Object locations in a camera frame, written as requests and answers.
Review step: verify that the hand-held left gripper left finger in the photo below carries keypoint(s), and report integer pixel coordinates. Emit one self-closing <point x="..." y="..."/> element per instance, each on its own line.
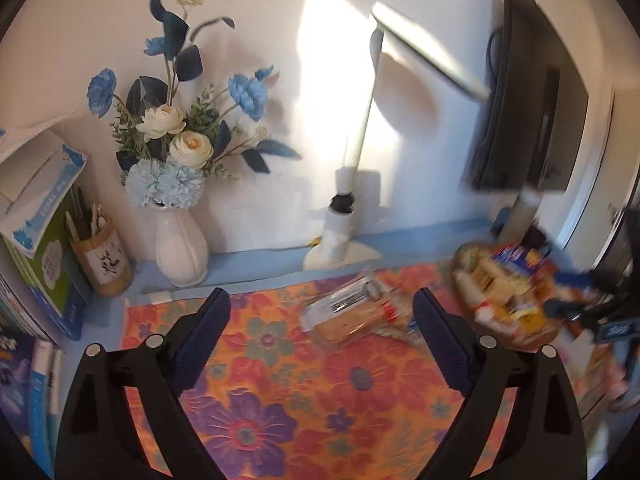
<point x="202" y="335"/>

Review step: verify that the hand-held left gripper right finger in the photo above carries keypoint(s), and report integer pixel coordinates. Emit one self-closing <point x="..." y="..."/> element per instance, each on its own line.
<point x="440" y="330"/>

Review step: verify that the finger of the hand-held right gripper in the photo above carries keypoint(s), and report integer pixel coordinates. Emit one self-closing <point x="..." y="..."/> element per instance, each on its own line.
<point x="570" y="281"/>
<point x="562" y="309"/>

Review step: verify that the blue biscuit packet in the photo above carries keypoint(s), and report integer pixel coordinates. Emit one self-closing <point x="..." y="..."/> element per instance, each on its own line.
<point x="520" y="257"/>

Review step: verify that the clear cracker packet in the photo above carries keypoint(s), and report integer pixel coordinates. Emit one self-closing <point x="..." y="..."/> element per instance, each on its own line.
<point x="345" y="312"/>

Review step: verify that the white red candy packet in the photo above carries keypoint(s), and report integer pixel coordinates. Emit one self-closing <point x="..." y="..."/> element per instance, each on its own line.
<point x="482" y="311"/>

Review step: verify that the brown cookie bag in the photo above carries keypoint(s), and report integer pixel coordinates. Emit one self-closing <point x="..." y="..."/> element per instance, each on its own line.
<point x="485" y="276"/>

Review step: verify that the silver thermos bottle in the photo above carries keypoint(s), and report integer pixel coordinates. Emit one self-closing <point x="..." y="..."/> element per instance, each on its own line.
<point x="520" y="210"/>

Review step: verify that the white ceramic vase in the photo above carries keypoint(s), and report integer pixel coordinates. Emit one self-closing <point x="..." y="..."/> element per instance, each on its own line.
<point x="180" y="250"/>

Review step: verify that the floral table mat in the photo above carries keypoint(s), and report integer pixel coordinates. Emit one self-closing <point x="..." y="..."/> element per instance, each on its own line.
<point x="300" y="385"/>

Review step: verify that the bamboo pen holder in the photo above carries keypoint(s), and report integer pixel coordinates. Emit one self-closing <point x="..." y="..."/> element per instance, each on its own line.
<point x="107" y="265"/>

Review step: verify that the bundle of pens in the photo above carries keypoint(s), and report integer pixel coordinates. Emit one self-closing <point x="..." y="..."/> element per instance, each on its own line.
<point x="87" y="215"/>

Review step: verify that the blue white tubes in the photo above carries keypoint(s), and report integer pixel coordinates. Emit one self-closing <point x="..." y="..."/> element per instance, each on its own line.
<point x="47" y="400"/>

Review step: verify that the green white book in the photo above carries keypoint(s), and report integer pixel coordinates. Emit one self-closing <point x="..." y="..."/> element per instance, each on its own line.
<point x="50" y="260"/>

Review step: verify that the white desk lamp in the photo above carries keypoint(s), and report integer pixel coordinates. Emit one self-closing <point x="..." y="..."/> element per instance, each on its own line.
<point x="350" y="160"/>

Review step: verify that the blue illustrated book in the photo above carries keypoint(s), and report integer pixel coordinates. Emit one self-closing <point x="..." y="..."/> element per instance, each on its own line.
<point x="10" y="385"/>

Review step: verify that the blue white artificial flowers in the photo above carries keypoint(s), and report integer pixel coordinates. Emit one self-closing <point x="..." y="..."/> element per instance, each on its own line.
<point x="155" y="120"/>

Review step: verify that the tissue box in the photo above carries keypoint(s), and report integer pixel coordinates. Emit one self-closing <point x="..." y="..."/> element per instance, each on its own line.
<point x="25" y="160"/>

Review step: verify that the black wall television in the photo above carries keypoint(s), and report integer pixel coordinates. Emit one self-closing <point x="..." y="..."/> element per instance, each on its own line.
<point x="530" y="110"/>

